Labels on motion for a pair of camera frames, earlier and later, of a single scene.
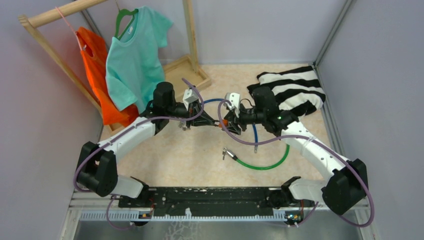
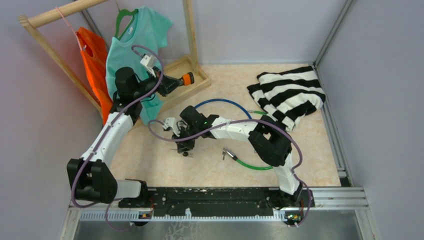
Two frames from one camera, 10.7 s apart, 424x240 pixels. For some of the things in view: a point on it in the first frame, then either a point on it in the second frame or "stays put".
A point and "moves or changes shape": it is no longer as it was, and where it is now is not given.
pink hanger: [73, 30] stays put
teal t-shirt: [135, 62] stays put
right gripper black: [234, 121] → [183, 146]
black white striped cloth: [297, 89] stays put
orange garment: [93, 51] stays put
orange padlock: [225, 123] moves or changes shape
